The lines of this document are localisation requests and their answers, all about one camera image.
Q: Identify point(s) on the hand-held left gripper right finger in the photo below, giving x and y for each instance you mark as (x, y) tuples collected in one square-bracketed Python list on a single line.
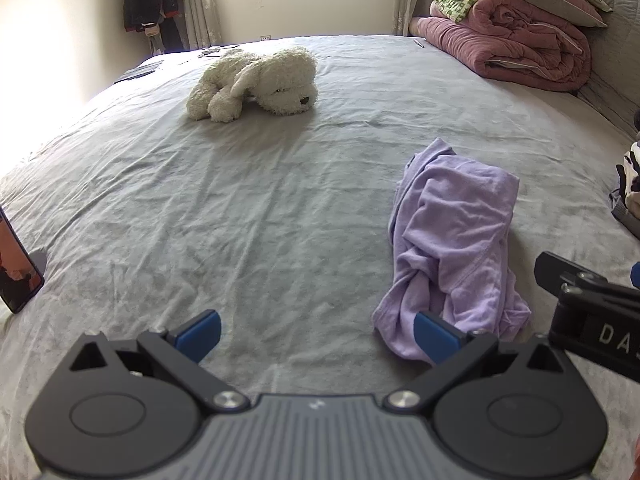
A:
[(435, 335)]

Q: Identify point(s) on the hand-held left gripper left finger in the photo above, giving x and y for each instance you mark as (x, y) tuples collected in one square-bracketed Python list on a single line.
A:
[(200, 335)]

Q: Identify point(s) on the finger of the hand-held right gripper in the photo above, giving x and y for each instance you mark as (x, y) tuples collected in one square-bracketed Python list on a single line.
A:
[(636, 274), (555, 270)]

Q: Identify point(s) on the purple pants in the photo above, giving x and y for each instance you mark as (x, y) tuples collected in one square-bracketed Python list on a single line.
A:
[(450, 220)]

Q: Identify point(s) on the grey knit sweater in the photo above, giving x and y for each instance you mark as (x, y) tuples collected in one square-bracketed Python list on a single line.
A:
[(627, 215)]

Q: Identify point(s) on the black smartphone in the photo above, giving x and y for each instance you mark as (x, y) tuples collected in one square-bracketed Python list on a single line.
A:
[(15, 270)]

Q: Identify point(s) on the grey quilted headboard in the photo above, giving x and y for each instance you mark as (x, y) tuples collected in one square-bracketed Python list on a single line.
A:
[(615, 60)]

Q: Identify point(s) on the pink folded quilt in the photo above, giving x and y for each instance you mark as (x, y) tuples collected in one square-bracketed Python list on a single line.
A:
[(510, 45)]

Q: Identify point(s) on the white plush dog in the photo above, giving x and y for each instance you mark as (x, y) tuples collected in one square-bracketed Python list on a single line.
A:
[(260, 80)]

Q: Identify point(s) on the maroon grey pillow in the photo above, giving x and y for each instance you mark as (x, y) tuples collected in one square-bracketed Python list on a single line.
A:
[(555, 2)]

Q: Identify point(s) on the dark flat object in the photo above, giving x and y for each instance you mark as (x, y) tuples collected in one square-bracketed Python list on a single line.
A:
[(137, 71)]

